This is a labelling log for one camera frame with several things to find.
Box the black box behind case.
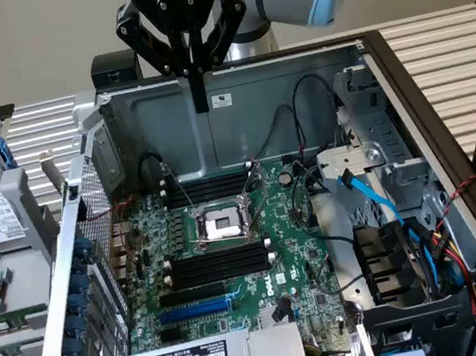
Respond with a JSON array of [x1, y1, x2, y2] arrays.
[[88, 48, 144, 92]]

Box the open grey PC case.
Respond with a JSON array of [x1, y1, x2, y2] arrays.
[[0, 14, 476, 356]]

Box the thin metal locking lever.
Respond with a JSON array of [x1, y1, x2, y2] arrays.
[[160, 158, 197, 212]]

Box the grey metal disk bay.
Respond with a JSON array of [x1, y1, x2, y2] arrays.
[[328, 55, 446, 221]]

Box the silver CPU socket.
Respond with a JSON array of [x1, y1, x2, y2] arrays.
[[183, 193, 258, 252]]

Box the silver rear port block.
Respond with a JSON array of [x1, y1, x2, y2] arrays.
[[107, 220, 141, 283]]

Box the green Dell motherboard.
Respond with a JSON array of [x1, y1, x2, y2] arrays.
[[106, 153, 355, 356]]

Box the grey parts rack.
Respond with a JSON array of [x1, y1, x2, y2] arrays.
[[0, 159, 84, 356]]

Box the long black expansion slot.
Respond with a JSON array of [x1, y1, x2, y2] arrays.
[[157, 280, 230, 310]]

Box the blue card latch row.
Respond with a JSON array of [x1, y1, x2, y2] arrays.
[[44, 234, 113, 356]]

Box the blue expansion slot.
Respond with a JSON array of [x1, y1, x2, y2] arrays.
[[156, 293, 237, 329]]

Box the short black expansion slot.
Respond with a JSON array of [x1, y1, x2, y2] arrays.
[[159, 327, 186, 346]]

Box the long looped black wire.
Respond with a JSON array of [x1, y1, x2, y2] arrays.
[[286, 70, 347, 156]]

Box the short arched black wire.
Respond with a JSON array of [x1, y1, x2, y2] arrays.
[[249, 102, 303, 161]]

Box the small looped black wire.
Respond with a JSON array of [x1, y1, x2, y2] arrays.
[[134, 150, 170, 198]]

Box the thin red wire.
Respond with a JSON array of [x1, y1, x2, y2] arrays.
[[82, 195, 137, 223]]

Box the silver disk bay bracket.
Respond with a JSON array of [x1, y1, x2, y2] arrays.
[[314, 141, 387, 184]]

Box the silver socket cover frame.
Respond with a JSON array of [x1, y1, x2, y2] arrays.
[[233, 156, 274, 235]]

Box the blue SATA wire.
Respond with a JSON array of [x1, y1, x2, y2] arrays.
[[336, 161, 407, 235]]

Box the black wire across board edge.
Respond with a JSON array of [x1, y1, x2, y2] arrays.
[[316, 227, 357, 251]]

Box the red black twisted wire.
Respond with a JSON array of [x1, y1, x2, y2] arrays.
[[426, 170, 476, 234]]

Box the red yellow black power wires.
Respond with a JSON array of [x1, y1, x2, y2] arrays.
[[405, 213, 476, 331]]

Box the dark plastic cage frame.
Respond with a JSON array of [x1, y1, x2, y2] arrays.
[[354, 285, 476, 356]]

